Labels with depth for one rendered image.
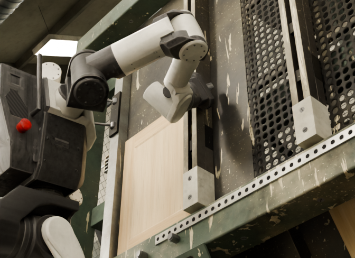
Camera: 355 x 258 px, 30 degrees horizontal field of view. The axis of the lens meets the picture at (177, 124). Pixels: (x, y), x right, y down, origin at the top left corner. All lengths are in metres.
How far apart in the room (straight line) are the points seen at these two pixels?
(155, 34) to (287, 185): 0.50
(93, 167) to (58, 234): 1.03
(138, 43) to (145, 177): 0.67
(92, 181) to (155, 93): 0.80
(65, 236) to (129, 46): 0.50
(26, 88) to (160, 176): 0.60
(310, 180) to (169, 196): 0.60
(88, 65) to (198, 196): 0.48
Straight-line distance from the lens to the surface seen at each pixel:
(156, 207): 2.11
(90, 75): 1.66
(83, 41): 3.01
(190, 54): 1.70
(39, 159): 1.68
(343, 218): 1.86
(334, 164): 1.59
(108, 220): 2.27
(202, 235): 1.83
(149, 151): 2.27
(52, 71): 1.94
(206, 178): 1.93
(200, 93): 2.02
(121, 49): 1.70
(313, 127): 1.65
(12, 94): 1.75
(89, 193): 2.58
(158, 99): 1.89
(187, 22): 1.73
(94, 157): 2.68
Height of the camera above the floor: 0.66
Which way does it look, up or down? 15 degrees up
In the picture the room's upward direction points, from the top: 24 degrees counter-clockwise
